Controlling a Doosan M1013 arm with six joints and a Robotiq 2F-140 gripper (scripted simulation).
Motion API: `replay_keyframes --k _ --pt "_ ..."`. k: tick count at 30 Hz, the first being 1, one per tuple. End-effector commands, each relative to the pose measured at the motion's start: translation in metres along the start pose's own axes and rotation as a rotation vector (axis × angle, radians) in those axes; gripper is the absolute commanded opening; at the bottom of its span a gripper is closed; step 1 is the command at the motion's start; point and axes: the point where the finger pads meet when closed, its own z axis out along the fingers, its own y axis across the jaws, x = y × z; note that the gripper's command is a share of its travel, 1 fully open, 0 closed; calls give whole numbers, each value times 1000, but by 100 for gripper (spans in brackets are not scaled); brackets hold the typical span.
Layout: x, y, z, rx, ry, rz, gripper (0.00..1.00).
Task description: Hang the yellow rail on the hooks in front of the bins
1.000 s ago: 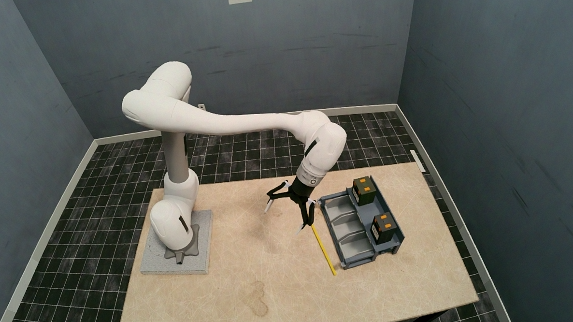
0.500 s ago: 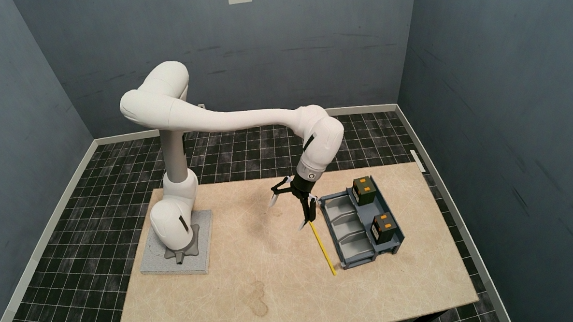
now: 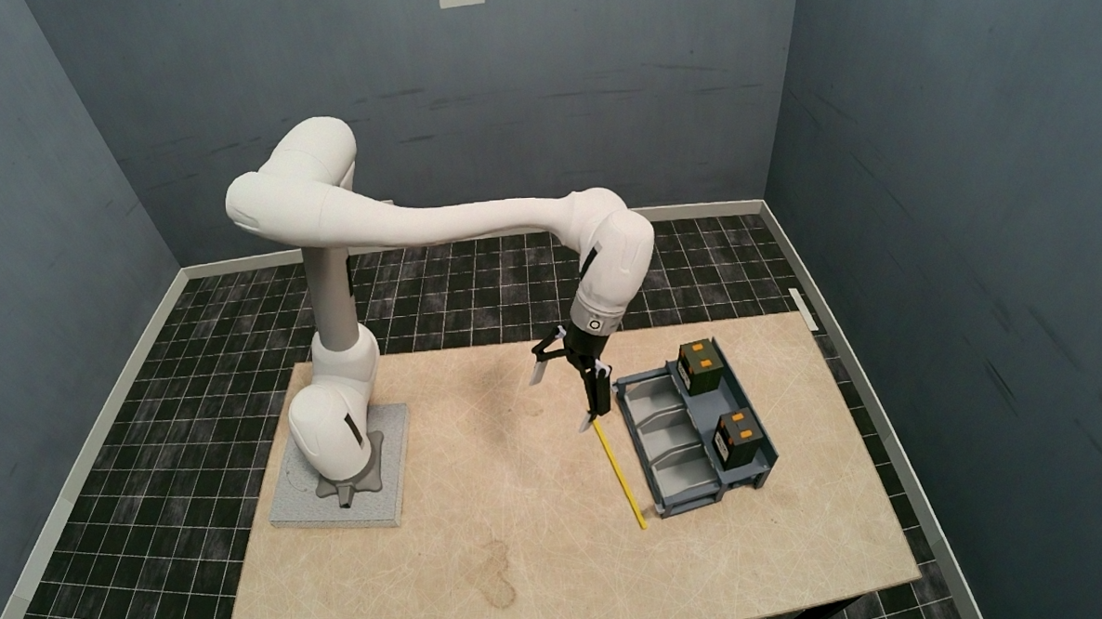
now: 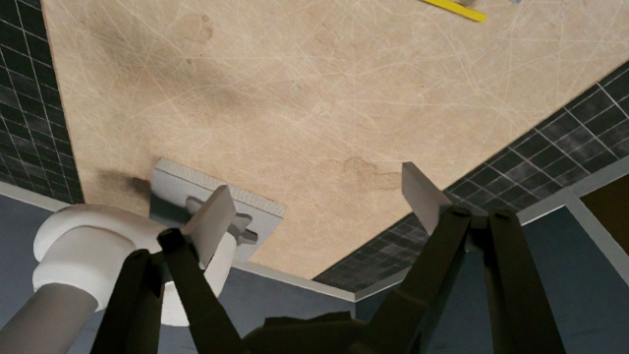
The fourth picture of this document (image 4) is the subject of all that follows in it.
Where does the yellow long thin bar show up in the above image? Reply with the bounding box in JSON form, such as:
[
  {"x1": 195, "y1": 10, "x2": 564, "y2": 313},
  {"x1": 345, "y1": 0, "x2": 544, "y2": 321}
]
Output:
[{"x1": 425, "y1": 0, "x2": 487, "y2": 23}]

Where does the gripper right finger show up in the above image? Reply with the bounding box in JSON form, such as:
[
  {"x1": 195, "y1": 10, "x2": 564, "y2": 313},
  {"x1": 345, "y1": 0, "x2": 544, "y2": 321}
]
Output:
[{"x1": 344, "y1": 161, "x2": 566, "y2": 354}]

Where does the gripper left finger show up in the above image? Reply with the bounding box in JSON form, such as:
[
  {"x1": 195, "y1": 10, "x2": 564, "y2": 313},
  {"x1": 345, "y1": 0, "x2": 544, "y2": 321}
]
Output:
[{"x1": 89, "y1": 185, "x2": 251, "y2": 354}]

